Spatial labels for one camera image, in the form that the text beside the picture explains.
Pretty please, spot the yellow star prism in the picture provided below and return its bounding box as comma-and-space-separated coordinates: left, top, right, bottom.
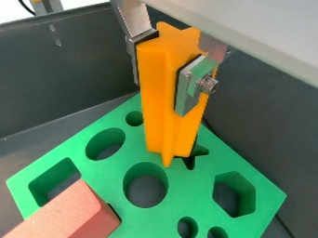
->
136, 21, 208, 167

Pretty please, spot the red arch block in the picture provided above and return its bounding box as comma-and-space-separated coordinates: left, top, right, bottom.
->
2, 180, 120, 238

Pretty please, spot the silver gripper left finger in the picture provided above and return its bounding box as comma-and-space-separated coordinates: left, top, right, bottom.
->
111, 0, 159, 84

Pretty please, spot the green shape sorter board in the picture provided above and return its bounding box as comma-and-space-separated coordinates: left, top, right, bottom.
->
6, 97, 286, 238

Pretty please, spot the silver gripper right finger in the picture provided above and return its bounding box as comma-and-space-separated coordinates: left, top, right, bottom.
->
173, 33, 236, 116

